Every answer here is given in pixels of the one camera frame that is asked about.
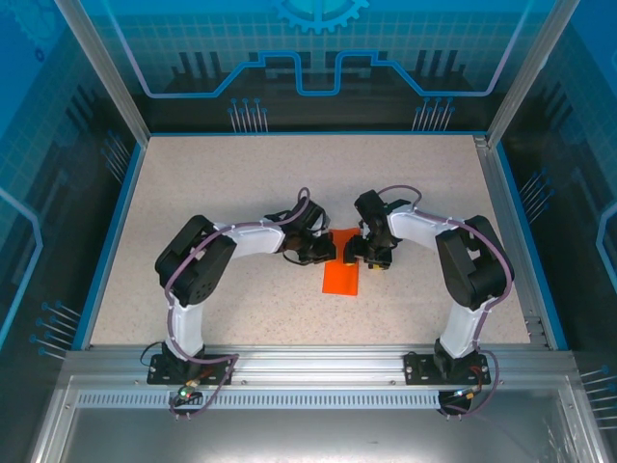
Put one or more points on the aluminium frame post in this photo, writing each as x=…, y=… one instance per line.
x=528, y=72
x=107, y=72

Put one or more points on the blue printed enclosure panel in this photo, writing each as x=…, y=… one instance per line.
x=193, y=38
x=578, y=193
x=38, y=193

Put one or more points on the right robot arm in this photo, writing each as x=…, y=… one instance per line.
x=472, y=270

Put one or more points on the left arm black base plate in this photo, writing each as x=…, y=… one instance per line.
x=161, y=372

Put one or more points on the orange square paper sheet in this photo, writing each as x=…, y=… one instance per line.
x=341, y=280

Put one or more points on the sheet metal tray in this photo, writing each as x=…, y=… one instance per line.
x=308, y=434

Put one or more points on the aluminium mounting rail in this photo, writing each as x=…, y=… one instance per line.
x=313, y=366

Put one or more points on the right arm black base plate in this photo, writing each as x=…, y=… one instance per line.
x=417, y=369

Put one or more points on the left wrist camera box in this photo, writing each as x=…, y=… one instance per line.
x=323, y=226

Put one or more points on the aluminium side rail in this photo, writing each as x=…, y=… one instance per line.
x=507, y=231

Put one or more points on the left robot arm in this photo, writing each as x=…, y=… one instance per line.
x=193, y=260

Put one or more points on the blue table border frame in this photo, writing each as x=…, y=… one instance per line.
x=121, y=212

